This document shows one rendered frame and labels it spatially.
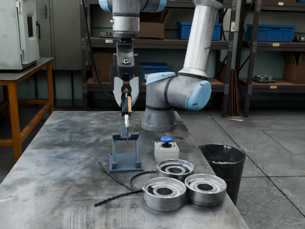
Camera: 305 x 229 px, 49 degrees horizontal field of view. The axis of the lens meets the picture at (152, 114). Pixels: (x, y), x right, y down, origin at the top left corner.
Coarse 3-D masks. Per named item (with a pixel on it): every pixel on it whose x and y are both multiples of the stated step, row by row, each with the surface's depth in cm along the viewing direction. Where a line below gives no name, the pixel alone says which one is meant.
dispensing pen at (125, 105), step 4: (124, 88) 99; (124, 92) 99; (124, 96) 99; (124, 100) 96; (124, 104) 96; (124, 108) 95; (124, 112) 95; (124, 116) 97; (128, 116) 96; (128, 120) 96; (128, 124) 96
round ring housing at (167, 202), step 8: (144, 184) 82; (152, 184) 85; (176, 184) 85; (184, 184) 83; (144, 192) 80; (160, 192) 84; (168, 192) 84; (184, 192) 79; (152, 200) 78; (160, 200) 77; (168, 200) 77; (176, 200) 77; (184, 200) 80; (152, 208) 79; (160, 208) 78; (168, 208) 78; (176, 208) 79
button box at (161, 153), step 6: (156, 144) 108; (162, 144) 107; (168, 144) 107; (174, 144) 108; (156, 150) 105; (162, 150) 104; (168, 150) 104; (174, 150) 104; (156, 156) 105; (162, 156) 104; (168, 156) 104; (174, 156) 105
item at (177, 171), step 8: (168, 160) 98; (176, 160) 98; (184, 160) 97; (160, 168) 94; (168, 168) 94; (176, 168) 95; (192, 168) 94; (160, 176) 91; (168, 176) 89; (176, 176) 88; (184, 176) 89
